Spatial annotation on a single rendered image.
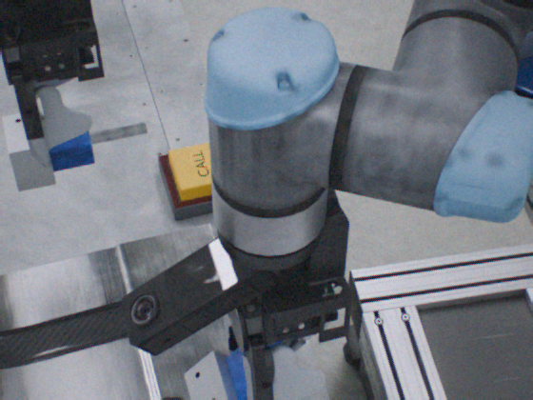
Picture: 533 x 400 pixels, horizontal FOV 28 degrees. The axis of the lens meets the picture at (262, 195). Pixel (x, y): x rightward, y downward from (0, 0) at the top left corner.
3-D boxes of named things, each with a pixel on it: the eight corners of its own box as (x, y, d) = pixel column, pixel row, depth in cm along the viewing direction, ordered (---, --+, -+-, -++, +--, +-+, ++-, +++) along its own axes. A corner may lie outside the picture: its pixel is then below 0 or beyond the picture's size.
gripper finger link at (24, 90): (46, 145, 92) (26, 55, 87) (29, 149, 92) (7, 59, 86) (40, 118, 96) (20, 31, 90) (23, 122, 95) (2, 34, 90)
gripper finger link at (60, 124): (102, 171, 97) (86, 84, 91) (37, 186, 95) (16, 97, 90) (97, 154, 99) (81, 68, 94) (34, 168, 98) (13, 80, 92)
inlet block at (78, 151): (143, 129, 106) (138, 90, 102) (153, 164, 103) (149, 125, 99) (11, 155, 103) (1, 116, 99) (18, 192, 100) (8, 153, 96)
